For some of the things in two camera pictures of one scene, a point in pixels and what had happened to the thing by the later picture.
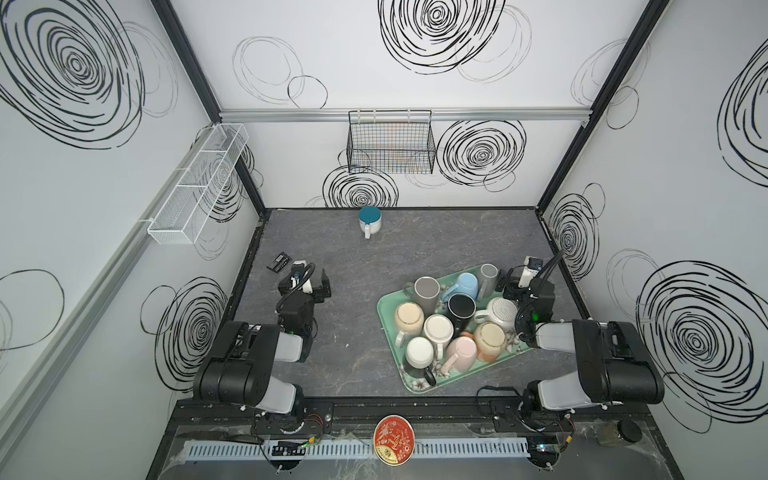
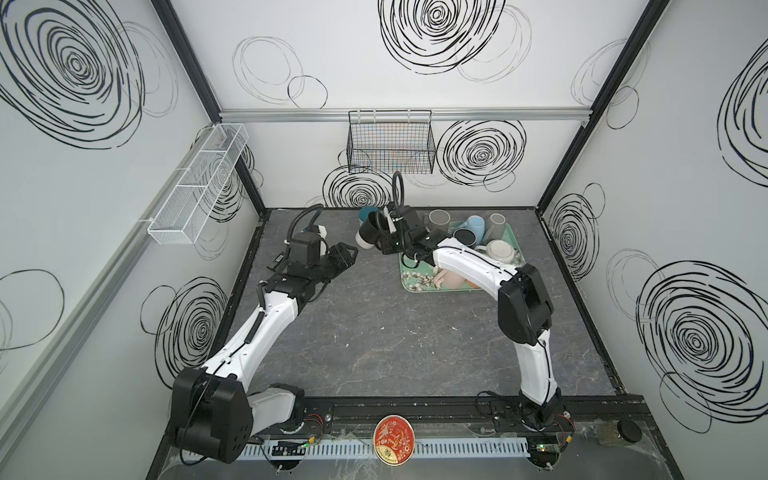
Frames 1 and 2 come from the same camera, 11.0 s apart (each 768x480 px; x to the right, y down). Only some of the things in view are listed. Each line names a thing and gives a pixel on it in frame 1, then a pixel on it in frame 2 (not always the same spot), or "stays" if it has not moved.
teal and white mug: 370,220 stays
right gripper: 513,287 -> 389,234
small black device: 279,263 stays
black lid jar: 609,434 stays
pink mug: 461,356 -> 448,280
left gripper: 287,283 -> 334,262
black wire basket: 390,142 stays
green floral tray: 439,335 -> 416,276
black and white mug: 418,358 -> 371,230
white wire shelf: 183,214 stays
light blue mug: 467,284 -> 477,224
